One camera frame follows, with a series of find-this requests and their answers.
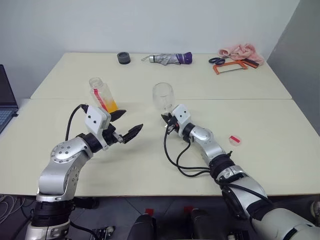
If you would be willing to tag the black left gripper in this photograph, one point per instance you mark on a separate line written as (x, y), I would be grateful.
(110, 133)

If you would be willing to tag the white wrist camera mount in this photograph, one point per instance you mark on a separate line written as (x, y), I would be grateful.
(182, 116)
(96, 120)

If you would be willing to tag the orange hacksaw frame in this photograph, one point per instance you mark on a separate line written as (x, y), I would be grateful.
(215, 69)

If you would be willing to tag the dark laptop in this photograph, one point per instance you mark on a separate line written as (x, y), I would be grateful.
(6, 100)

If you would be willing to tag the black device on floor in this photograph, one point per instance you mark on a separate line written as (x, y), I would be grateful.
(101, 232)

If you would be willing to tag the pink cloth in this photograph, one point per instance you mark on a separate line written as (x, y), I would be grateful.
(246, 51)

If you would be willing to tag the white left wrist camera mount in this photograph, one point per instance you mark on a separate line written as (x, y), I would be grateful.
(96, 120)

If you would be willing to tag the bottle with orange juice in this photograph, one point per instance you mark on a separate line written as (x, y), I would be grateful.
(102, 93)

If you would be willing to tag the black bar with red stripe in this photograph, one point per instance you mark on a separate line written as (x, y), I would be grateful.
(251, 63)

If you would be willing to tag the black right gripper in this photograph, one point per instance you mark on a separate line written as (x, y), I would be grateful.
(173, 125)

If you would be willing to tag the clear wine glass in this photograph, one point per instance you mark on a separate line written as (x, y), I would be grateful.
(162, 97)

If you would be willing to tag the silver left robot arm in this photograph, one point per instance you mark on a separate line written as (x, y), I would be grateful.
(62, 155)

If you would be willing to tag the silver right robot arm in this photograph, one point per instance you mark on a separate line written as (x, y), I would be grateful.
(212, 147)

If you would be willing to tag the folded silver purple umbrella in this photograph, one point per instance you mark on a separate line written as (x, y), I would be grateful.
(170, 58)

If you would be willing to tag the red tag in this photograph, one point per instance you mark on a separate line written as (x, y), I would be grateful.
(187, 209)
(149, 211)

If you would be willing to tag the dark rounded shape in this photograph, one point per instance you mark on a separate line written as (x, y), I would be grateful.
(143, 228)
(205, 226)

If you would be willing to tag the white and red bottle cap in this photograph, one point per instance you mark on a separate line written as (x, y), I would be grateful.
(235, 140)

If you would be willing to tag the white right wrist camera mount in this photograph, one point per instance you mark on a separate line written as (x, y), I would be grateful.
(182, 116)

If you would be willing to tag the black floor device with wheels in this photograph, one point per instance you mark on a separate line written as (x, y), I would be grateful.
(238, 236)

